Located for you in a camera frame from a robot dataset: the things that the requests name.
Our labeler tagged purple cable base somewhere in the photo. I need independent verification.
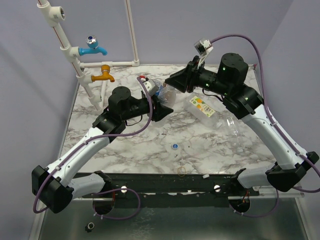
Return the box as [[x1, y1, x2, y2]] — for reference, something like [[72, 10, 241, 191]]
[[92, 185, 142, 221], [232, 189, 280, 218]]

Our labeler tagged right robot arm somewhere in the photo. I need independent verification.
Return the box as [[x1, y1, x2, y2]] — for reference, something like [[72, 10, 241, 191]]
[[165, 53, 319, 196]]

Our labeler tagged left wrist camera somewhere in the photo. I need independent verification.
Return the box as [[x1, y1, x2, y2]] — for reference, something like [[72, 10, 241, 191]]
[[139, 75, 163, 97]]

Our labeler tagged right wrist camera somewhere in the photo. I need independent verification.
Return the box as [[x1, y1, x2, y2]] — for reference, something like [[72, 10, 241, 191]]
[[194, 38, 214, 69]]

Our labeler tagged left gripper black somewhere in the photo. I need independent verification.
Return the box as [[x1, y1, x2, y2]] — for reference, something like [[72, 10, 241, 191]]
[[122, 93, 174, 122]]

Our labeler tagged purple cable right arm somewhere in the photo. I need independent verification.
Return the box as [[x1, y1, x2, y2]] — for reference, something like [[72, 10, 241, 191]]
[[211, 34, 320, 193]]

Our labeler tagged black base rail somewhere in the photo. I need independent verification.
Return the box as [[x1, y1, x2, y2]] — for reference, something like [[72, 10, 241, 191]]
[[84, 172, 251, 208]]

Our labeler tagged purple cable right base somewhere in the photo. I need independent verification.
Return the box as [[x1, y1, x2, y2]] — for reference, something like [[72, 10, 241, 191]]
[[232, 189, 280, 218]]

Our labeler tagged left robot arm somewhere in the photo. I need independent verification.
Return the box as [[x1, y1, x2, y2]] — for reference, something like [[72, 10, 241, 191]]
[[31, 86, 173, 214]]

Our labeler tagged blue label water bottle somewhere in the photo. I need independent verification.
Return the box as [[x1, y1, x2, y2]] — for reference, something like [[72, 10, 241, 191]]
[[155, 87, 162, 96]]

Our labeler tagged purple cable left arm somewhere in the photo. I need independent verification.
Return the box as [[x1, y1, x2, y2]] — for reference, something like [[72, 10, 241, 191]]
[[32, 76, 154, 214]]

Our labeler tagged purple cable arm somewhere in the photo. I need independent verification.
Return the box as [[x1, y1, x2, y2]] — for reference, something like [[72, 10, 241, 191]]
[[211, 34, 320, 193], [32, 76, 154, 214]]

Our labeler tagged orange label clear bottle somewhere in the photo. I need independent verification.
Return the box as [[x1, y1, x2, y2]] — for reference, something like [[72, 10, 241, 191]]
[[183, 93, 222, 129]]

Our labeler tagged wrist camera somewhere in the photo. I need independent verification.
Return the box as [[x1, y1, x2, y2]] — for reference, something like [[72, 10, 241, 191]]
[[194, 38, 214, 69], [139, 75, 163, 97]]

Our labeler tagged clear plastic bottle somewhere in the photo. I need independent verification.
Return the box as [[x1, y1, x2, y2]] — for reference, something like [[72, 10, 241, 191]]
[[224, 115, 244, 154], [156, 78, 177, 108]]

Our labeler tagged orange faucet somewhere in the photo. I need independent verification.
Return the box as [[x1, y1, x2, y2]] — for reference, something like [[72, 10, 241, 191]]
[[91, 64, 115, 83]]

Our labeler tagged blue faucet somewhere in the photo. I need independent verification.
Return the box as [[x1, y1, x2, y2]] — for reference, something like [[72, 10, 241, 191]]
[[78, 35, 108, 56]]

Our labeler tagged small black white knob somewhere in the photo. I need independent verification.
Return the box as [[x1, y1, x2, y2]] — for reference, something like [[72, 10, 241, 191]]
[[84, 222, 95, 233]]

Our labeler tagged yellow rubber band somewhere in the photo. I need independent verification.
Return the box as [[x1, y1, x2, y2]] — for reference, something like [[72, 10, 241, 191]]
[[177, 166, 187, 176]]

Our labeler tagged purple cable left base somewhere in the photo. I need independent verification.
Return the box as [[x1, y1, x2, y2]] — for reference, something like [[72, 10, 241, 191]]
[[92, 185, 142, 221]]

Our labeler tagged white PVC pipe frame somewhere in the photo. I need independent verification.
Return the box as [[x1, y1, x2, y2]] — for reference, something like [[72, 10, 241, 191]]
[[36, 0, 140, 112]]

